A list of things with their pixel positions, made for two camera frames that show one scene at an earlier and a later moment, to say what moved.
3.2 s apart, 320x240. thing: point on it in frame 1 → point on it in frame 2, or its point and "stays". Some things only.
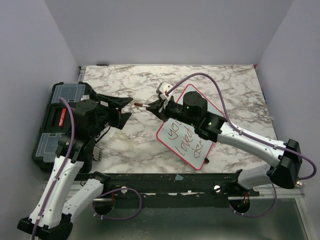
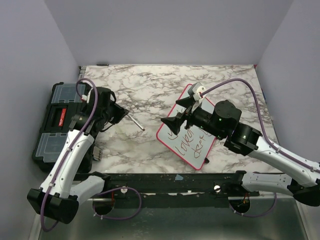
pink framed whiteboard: [180, 136] stays
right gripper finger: [159, 103] → [186, 102]
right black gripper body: [172, 110] → [199, 118]
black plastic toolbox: [56, 122] stays
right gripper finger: [155, 110] → [175, 122]
